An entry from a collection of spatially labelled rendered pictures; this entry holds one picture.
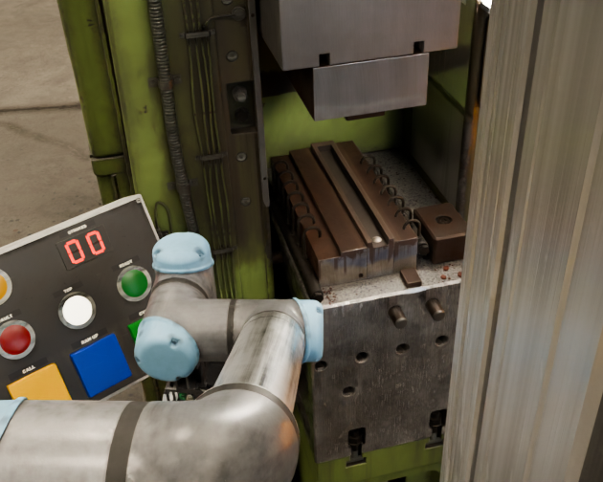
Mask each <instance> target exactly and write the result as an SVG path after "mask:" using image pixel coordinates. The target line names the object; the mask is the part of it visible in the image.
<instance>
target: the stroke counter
mask: <svg viewBox="0 0 603 482"><path fill-rule="evenodd" d="M95 233H96V234H97V237H98V238H99V240H98V241H96V242H93V243H91V241H90V239H89V237H88V236H90V235H92V234H95ZM87 235H88V236H86V239H87V241H88V243H89V245H90V244H92V245H91V246H90V248H91V250H92V252H93V253H95V254H98V253H101V252H103V250H104V249H105V247H104V245H103V243H102V241H100V240H101V237H100V235H99V232H95V231H93V232H90V233H88V234H87ZM74 242H76V244H77V246H78V249H77V250H75V251H72V252H70V250H69V247H68V245H69V244H72V243H74ZM98 243H100V244H101V246H102V250H100V251H98V252H95V250H94V248H93V245H95V244H98ZM65 247H66V249H67V252H68V253H71V254H69V255H70V258H71V260H72V262H73V263H74V262H75V263H76V264H77V263H79V262H80V261H82V260H83V258H84V254H83V252H82V250H79V249H81V247H80V245H79V243H78V240H77V241H75V240H72V241H70V242H67V245H66V246H65ZM75 252H80V254H81V256H82V258H81V259H79V260H77V261H75V260H74V258H73V256H72V254H73V253H75Z"/></svg>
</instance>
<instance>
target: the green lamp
mask: <svg viewBox="0 0 603 482"><path fill-rule="evenodd" d="M147 284H148V282H147V278H146V276H145V274H144V273H143V272H141V271H139V270H131V271H129V272H127V273H126V274H125V275H124V276H123V279H122V288H123V291H124V292H125V293H126V294H127V295H128V296H131V297H138V296H141V295H142V294H143V293H144V292H145V291H146V289H147Z"/></svg>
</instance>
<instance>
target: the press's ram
mask: <svg viewBox="0 0 603 482"><path fill-rule="evenodd" d="M460 5H461V0H256V13H257V30H258V31H259V33H260V35H261V36H262V38H263V40H264V41H265V43H266V44H267V46H268V48H269V49H270V51H271V53H272V54H273V56H274V58H275V59H276V61H277V63H278V64H279V66H280V68H281V69H282V70H283V71H291V70H298V69H305V68H312V67H319V66H320V60H319V55H322V56H323V57H324V59H325V60H326V61H327V63H328V64H329V65H334V64H341V63H348V62H355V61H362V60H370V59H376V58H384V57H391V56H399V55H412V54H413V44H414V45H415V46H416V47H417V48H418V49H419V50H420V51H421V52H422V53H426V52H433V51H440V50H448V49H454V48H456V47H457V46H458V27H459V16H460Z"/></svg>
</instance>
